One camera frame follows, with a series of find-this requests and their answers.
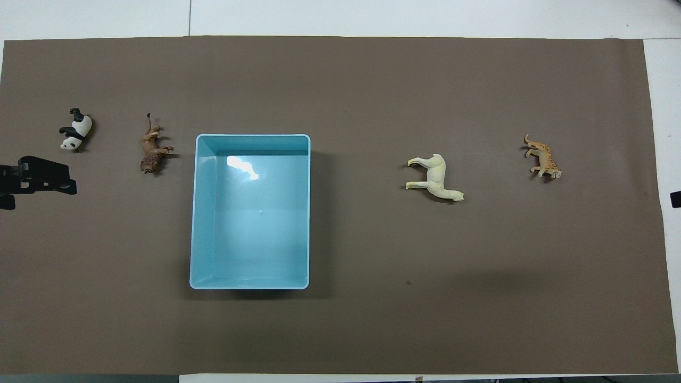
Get cream llama toy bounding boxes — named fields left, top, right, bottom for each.
left=405, top=153, right=465, bottom=203

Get light blue plastic storage box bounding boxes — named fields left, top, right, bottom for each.
left=189, top=134, right=311, bottom=290

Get black and white panda toy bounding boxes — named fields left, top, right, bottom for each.
left=59, top=108, right=93, bottom=152

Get brown lion toy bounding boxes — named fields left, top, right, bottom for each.
left=139, top=113, right=174, bottom=174

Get brown table mat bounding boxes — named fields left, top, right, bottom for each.
left=0, top=36, right=678, bottom=375

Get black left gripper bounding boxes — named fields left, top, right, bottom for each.
left=0, top=156, right=78, bottom=211

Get orange striped tiger toy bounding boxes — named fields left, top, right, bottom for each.
left=524, top=134, right=563, bottom=180

